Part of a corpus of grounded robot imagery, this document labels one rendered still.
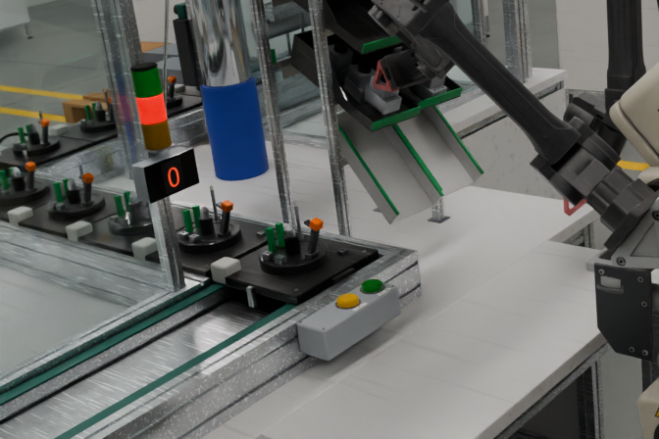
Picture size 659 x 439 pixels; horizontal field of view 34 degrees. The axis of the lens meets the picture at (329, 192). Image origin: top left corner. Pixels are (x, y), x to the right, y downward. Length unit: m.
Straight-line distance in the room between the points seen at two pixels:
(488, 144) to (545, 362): 1.66
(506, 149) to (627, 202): 1.99
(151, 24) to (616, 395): 6.19
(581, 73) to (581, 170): 4.56
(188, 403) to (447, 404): 0.43
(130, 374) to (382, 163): 0.73
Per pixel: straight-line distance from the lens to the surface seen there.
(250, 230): 2.40
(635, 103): 1.77
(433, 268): 2.36
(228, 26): 3.01
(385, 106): 2.21
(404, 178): 2.35
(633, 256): 1.70
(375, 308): 2.01
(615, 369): 3.69
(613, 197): 1.67
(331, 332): 1.93
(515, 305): 2.17
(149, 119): 2.04
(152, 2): 8.91
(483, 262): 2.37
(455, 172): 2.45
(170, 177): 2.07
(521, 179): 3.73
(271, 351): 1.94
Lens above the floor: 1.81
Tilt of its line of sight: 19 degrees down
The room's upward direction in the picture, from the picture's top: 8 degrees counter-clockwise
